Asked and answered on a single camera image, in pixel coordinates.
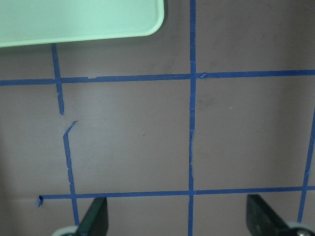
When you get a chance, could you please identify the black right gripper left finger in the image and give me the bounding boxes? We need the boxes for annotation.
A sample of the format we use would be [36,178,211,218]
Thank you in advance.
[74,197,109,236]

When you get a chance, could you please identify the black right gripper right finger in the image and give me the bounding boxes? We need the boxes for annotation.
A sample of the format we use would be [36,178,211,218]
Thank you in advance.
[246,194,290,236]

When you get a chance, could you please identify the mint green plastic tray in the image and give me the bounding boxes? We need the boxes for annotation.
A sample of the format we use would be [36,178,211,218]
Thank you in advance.
[0,0,164,48]

